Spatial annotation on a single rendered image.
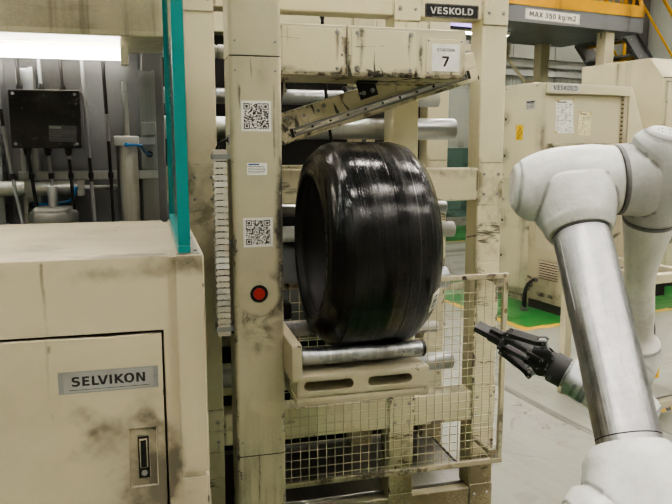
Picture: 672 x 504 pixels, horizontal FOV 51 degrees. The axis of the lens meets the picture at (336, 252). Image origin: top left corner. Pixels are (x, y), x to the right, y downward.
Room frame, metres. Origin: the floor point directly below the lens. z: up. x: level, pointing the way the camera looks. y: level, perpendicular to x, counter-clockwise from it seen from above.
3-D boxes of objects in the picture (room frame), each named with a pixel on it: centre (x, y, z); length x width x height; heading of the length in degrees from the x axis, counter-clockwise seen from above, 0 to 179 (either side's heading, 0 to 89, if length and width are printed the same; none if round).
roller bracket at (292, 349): (1.87, 0.14, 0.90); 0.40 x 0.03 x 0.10; 15
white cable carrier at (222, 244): (1.78, 0.29, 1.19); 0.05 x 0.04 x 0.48; 15
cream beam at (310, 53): (2.23, -0.07, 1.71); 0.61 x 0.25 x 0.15; 105
